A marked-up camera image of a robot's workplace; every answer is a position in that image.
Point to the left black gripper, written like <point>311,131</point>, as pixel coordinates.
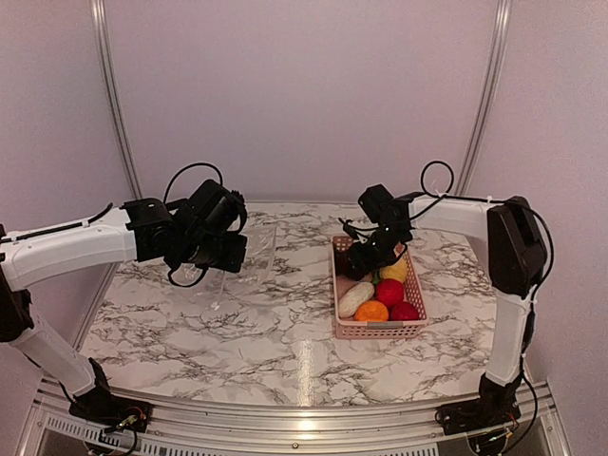
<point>233,262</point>

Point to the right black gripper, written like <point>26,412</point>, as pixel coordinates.
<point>362,261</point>

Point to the dark maroon toy food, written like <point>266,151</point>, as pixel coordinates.
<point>350,273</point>

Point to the clear zip top bag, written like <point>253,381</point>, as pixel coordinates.
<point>254,264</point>

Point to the pink plastic basket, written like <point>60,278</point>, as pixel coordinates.
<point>348,328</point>

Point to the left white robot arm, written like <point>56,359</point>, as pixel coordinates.
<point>140,230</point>

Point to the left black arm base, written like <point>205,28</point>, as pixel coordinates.
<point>110,410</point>

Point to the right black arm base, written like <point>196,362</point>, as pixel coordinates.
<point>475,414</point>

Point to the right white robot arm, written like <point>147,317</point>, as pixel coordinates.
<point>506,238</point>

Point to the beige toy food piece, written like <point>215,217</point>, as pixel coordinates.
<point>343,284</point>

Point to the yellow toy fruit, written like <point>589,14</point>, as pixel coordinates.
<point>397,271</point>

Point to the bright red toy fruit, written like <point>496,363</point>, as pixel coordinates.
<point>390,292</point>

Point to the white toy bun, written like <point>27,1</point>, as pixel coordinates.
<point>353,298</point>

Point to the orange toy fruit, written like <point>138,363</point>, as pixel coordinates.
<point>372,311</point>

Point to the dark red toy fruit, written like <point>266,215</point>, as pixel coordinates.
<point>403,311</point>

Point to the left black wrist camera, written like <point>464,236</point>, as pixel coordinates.
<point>216,209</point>

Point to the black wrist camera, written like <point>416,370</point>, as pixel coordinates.
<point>374,200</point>
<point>216,209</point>

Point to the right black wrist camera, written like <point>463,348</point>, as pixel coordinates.
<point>374,200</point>

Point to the left aluminium frame post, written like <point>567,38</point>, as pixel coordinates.
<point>101,30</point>

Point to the aluminium frame post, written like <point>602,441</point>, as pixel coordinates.
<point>491,81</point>
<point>101,30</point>

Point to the front aluminium frame rail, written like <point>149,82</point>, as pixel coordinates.
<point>188,427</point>

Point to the right aluminium frame post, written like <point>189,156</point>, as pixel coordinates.
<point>491,81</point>

